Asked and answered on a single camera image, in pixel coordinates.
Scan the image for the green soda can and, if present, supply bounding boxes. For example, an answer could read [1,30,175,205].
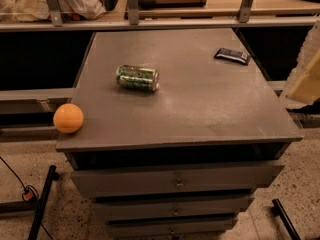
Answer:
[116,65,159,92]

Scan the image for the grey drawer cabinet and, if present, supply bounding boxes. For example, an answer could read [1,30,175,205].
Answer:
[57,29,302,226]

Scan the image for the orange ball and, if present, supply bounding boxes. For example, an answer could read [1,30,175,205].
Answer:
[53,103,84,134]

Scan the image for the middle grey drawer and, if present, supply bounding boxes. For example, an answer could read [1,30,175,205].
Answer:
[92,194,254,221]

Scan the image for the grey drawer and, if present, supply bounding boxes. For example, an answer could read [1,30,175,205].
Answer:
[106,216,237,238]
[92,194,254,221]
[71,160,284,198]

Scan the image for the top grey drawer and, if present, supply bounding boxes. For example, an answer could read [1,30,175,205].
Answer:
[71,160,284,198]

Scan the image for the bottom grey drawer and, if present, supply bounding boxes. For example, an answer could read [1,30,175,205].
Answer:
[106,216,237,238]

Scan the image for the white crumpled cloth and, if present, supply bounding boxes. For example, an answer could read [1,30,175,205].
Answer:
[0,0,106,22]

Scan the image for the black stand leg right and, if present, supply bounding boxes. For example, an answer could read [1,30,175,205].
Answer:
[271,199,301,240]

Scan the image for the black stand leg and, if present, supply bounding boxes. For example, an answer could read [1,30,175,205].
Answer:
[271,199,301,240]
[0,165,59,240]

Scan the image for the black stand leg left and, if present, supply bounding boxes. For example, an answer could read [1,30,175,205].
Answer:
[0,165,59,240]

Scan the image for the grey metal rail frame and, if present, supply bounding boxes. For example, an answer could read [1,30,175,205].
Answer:
[0,0,320,32]

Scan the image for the black cable with orange clip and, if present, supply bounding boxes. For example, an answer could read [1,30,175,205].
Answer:
[0,155,54,240]

